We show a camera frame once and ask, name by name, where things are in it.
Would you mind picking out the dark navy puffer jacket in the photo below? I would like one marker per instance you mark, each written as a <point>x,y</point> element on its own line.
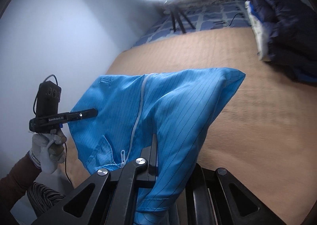
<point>284,21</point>

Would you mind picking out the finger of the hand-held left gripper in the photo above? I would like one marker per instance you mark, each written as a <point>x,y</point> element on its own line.
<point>84,114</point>

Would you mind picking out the blue folded cloth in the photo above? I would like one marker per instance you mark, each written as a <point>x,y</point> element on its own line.
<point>305,75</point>

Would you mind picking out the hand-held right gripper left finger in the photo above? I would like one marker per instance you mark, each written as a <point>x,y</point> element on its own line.
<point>152,155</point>

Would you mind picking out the person's left hand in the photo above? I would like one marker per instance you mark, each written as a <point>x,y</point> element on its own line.
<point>47,155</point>

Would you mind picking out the black tripod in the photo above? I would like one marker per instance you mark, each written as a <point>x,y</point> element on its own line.
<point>179,21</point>

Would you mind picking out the blue checked bedsheet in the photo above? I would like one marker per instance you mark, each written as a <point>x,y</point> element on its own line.
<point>210,19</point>

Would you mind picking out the striped grey cloth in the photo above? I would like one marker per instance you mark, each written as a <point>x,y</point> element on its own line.
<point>42,195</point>

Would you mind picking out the light blue zip jacket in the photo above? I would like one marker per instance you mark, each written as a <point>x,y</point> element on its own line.
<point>178,103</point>

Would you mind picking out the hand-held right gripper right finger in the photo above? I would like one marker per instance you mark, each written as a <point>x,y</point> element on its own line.
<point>198,190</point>

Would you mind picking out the person's left forearm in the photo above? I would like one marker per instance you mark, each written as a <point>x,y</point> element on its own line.
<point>14,180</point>

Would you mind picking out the white folded cloth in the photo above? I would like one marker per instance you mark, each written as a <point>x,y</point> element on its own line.
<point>260,34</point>

